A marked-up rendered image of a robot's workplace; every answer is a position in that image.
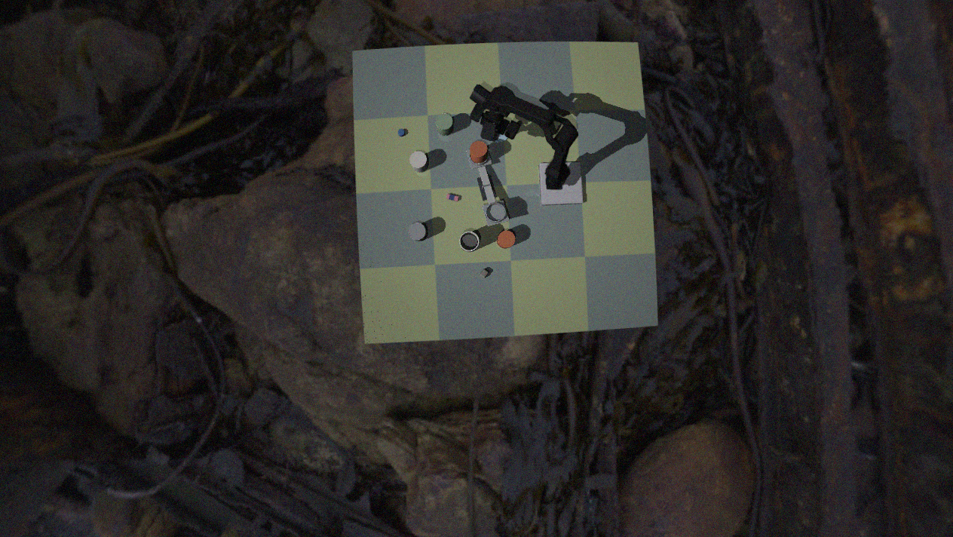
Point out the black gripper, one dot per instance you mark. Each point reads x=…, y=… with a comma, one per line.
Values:
x=511, y=128

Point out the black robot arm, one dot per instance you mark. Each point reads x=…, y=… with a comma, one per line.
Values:
x=501, y=101

